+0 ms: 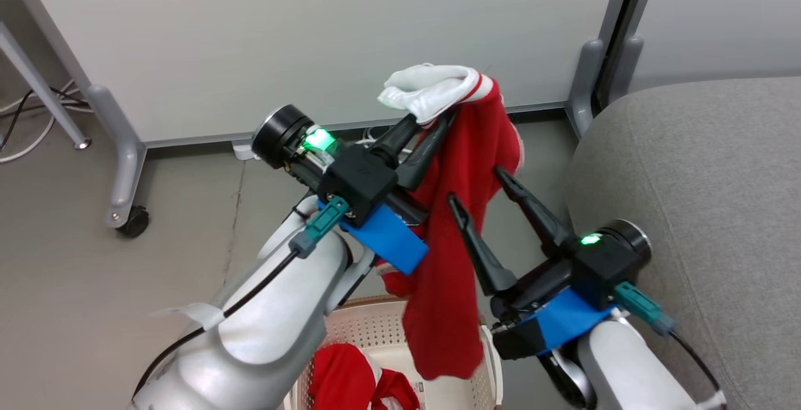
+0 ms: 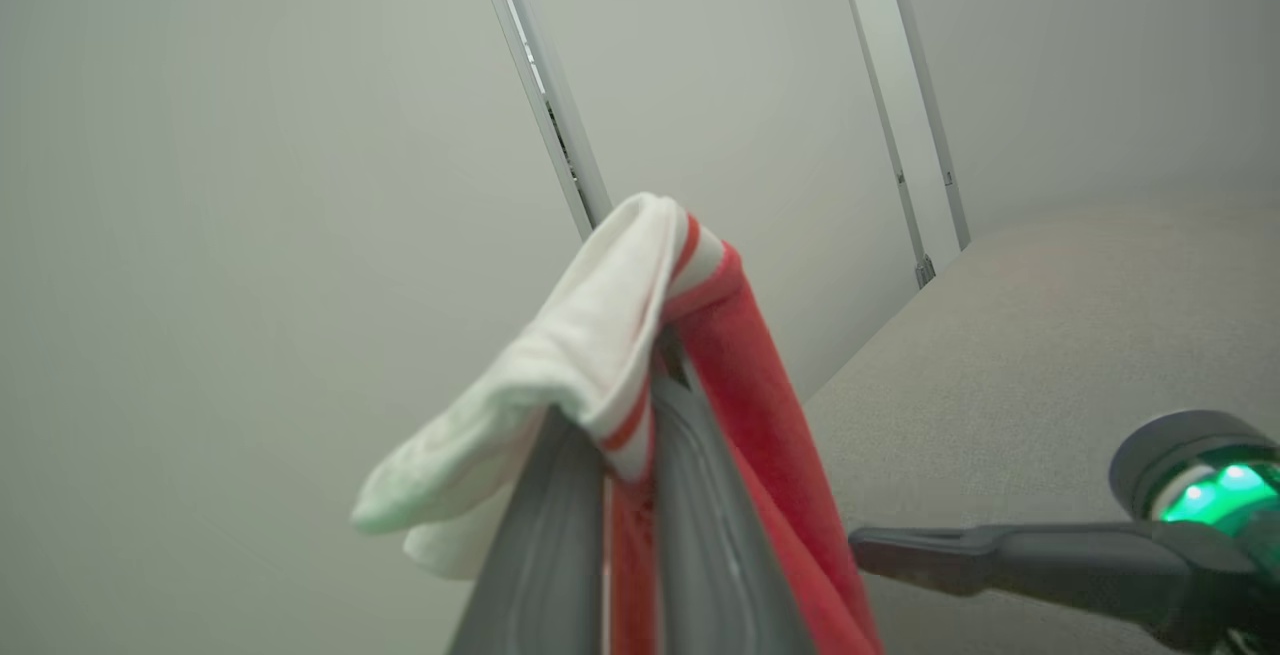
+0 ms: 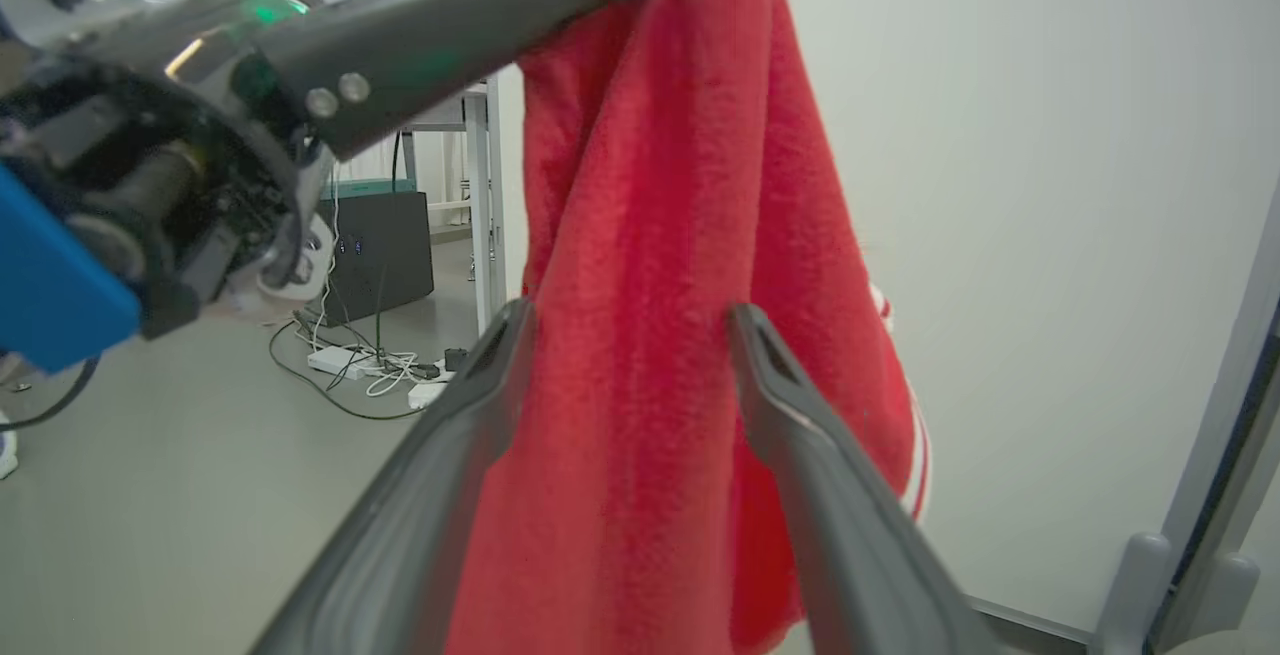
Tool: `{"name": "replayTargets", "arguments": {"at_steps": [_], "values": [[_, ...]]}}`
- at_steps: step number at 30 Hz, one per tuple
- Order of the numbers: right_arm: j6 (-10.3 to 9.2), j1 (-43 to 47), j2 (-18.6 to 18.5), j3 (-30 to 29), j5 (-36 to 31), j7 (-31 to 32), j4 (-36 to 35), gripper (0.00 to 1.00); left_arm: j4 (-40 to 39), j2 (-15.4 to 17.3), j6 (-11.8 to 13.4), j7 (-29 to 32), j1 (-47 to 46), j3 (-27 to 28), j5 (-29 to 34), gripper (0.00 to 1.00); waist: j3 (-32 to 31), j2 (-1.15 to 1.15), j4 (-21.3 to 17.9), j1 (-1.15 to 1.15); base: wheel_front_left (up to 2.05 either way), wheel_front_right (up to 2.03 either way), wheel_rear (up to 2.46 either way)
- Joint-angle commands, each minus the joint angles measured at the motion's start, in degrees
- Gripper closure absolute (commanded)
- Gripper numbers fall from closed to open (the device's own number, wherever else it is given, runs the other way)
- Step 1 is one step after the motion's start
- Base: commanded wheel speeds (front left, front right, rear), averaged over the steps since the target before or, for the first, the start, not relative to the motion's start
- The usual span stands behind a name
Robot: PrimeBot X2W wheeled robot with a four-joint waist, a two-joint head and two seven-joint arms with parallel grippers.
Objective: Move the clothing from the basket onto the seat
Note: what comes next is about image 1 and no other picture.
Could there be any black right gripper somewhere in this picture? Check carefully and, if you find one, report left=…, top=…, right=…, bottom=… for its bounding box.
left=447, top=167, right=621, bottom=318

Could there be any black floor cable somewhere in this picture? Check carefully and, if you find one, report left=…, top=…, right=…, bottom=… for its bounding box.
left=0, top=86, right=88, bottom=151

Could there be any black caster wheel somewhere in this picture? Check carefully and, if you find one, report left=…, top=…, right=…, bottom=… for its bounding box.
left=117, top=205, right=151, bottom=238

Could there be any coiled white cable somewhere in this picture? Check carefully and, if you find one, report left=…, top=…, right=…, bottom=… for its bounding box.
left=355, top=127, right=390, bottom=148

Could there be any wide white partition panel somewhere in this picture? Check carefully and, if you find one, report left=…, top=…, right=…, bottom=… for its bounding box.
left=0, top=0, right=639, bottom=230

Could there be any grey fabric sofa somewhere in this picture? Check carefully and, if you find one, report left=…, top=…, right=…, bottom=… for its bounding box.
left=566, top=77, right=801, bottom=410

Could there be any long white floor cable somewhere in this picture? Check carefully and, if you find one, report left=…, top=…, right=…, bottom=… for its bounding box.
left=0, top=79, right=93, bottom=164

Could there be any red garment with white cuff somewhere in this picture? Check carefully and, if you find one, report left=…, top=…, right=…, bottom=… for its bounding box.
left=377, top=63, right=525, bottom=381

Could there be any grey metal table leg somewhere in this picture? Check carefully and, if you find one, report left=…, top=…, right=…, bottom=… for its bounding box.
left=0, top=21, right=93, bottom=150

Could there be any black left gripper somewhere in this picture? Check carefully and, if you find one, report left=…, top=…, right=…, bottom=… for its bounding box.
left=293, top=111, right=457, bottom=228

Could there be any cream perforated laundry basket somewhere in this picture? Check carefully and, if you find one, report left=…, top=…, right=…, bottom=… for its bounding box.
left=285, top=294, right=504, bottom=410

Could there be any narrow white partition panel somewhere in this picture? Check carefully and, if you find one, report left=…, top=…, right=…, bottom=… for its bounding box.
left=591, top=0, right=801, bottom=113

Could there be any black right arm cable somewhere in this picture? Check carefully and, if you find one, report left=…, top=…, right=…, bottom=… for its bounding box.
left=613, top=282, right=723, bottom=395

